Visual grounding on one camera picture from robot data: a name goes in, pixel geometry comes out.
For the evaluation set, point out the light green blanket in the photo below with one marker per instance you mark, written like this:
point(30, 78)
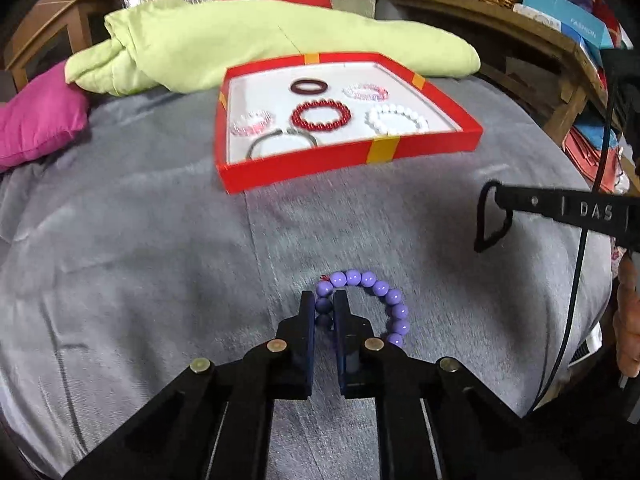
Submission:
point(225, 45)

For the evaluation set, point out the dark red bangle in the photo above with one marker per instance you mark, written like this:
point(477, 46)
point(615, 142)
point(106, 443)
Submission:
point(295, 89)

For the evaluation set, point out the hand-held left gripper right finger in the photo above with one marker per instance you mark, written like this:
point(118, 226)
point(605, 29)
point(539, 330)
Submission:
point(341, 345)

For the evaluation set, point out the pink pillow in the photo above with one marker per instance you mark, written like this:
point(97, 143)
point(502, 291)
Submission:
point(40, 120)

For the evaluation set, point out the blue cardboard box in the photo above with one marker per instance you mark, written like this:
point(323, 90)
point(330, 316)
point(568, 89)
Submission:
point(565, 15)

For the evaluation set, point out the red cardboard box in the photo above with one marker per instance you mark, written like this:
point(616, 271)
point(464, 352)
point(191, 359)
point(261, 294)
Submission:
point(300, 167)

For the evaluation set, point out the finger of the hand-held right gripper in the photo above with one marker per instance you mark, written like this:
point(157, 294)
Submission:
point(575, 208)

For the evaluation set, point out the stack of coral cloths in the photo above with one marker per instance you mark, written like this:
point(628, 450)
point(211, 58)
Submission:
point(587, 147)

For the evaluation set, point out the person's right hand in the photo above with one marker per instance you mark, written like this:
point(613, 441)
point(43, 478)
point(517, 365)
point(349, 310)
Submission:
point(629, 320)

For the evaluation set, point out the silver metal bangle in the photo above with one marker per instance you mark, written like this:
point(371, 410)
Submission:
point(260, 144)

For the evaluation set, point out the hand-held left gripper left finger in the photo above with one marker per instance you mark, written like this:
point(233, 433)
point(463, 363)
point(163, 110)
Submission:
point(309, 340)

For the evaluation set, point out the wooden bench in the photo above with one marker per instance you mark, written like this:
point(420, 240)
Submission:
point(540, 50)

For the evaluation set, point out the grey blanket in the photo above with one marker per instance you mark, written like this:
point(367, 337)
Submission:
point(150, 260)

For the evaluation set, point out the white patterned box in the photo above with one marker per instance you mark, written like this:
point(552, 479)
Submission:
point(537, 15)

